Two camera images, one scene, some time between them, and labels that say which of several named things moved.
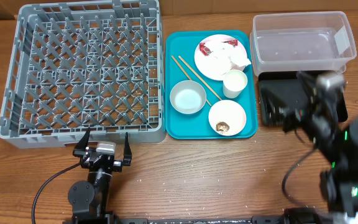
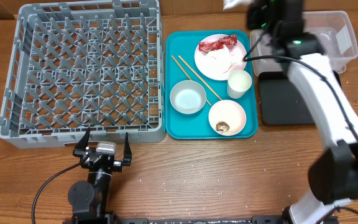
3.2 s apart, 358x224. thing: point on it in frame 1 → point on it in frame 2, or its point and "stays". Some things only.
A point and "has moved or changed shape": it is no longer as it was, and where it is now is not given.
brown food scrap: [222, 126] stays
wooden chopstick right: [186, 63] stays
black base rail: [256, 219] stays
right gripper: [299, 113] → [257, 17]
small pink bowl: [227, 117] stays
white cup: [234, 81] has moved or changed shape
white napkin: [229, 58] → [230, 4]
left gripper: [81, 149] stays
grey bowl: [188, 97] stays
